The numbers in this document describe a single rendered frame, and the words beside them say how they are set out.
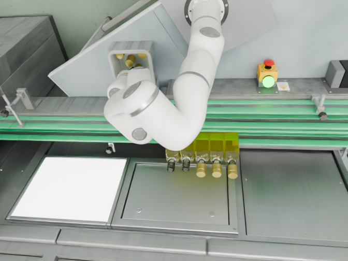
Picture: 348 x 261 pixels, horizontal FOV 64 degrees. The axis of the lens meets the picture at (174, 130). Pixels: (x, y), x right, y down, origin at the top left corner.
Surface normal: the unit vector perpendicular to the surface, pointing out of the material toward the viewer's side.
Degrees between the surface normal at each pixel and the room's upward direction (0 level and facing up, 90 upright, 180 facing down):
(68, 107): 90
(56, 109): 90
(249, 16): 3
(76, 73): 0
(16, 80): 90
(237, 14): 3
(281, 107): 90
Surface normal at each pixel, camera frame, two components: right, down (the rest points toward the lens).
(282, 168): -0.09, -0.73
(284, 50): -0.11, 0.68
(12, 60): 0.99, 0.01
